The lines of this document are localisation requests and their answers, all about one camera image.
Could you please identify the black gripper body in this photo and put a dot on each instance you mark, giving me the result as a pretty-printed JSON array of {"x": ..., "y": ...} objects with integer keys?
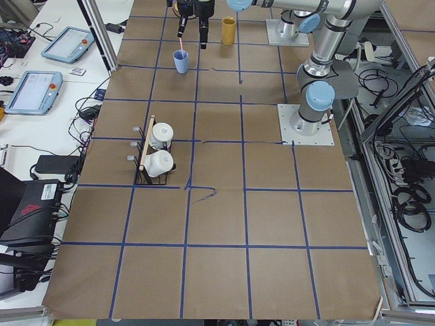
[{"x": 203, "y": 11}]

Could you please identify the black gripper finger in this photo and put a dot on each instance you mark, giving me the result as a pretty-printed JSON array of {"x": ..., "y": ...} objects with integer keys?
[
  {"x": 203, "y": 31},
  {"x": 183, "y": 20}
]

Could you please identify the pink chopstick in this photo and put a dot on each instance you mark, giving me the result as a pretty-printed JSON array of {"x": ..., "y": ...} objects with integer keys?
[{"x": 181, "y": 49}]

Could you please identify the light blue plastic cup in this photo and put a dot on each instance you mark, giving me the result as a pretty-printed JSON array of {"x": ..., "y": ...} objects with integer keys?
[{"x": 181, "y": 61}]

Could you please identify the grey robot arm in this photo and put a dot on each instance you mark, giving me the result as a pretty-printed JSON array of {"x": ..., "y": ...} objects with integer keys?
[{"x": 317, "y": 95}]

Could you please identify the bamboo wooden cup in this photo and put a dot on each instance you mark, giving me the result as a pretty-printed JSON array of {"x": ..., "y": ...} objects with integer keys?
[{"x": 229, "y": 26}]

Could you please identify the wooden dowel rod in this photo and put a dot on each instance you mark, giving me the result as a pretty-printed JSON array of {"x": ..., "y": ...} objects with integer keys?
[{"x": 147, "y": 141}]

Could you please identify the upper teach pendant tablet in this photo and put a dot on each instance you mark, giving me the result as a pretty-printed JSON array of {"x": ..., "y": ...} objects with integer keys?
[{"x": 69, "y": 45}]

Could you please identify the teach pendant tablet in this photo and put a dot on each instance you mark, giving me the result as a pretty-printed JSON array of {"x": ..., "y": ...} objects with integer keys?
[
  {"x": 35, "y": 93},
  {"x": 69, "y": 45}
]

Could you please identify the white ceramic mug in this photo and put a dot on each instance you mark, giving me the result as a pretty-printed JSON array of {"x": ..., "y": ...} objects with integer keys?
[
  {"x": 161, "y": 136},
  {"x": 158, "y": 163}
]

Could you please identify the grey office chair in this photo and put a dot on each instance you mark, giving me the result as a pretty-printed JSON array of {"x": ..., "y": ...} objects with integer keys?
[{"x": 345, "y": 82}]

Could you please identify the lower teach pendant tablet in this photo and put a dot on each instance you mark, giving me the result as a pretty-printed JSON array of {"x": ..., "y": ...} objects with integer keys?
[{"x": 35, "y": 93}]

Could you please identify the black power adapter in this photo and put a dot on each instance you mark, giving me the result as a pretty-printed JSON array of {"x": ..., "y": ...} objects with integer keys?
[{"x": 56, "y": 164}]

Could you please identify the black red computer box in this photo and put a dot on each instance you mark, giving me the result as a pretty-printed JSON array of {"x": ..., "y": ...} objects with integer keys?
[{"x": 28, "y": 210}]

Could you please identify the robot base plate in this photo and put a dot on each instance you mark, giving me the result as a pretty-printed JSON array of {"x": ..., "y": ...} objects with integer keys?
[
  {"x": 281, "y": 33},
  {"x": 296, "y": 131}
]

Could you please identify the aluminium frame post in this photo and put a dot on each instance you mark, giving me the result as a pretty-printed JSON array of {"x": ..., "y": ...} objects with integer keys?
[{"x": 94, "y": 20}]

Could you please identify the black wire mug rack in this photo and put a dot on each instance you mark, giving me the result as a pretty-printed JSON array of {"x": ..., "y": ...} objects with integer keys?
[{"x": 142, "y": 177}]

